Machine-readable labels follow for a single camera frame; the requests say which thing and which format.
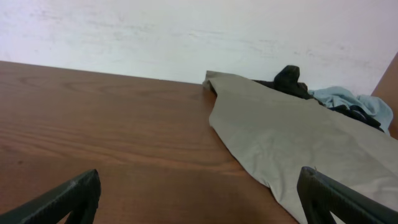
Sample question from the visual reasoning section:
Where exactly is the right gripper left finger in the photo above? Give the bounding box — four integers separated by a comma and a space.
1, 169, 101, 224

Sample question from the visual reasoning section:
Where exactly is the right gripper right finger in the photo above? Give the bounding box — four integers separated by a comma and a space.
297, 167, 397, 224

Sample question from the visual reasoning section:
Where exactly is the khaki beige garment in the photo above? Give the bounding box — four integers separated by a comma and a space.
203, 71, 397, 223

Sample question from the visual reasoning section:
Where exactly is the light blue garment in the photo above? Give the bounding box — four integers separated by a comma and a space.
308, 86, 393, 136

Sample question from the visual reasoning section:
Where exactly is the black patterned garment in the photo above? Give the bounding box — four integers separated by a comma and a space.
254, 65, 384, 132

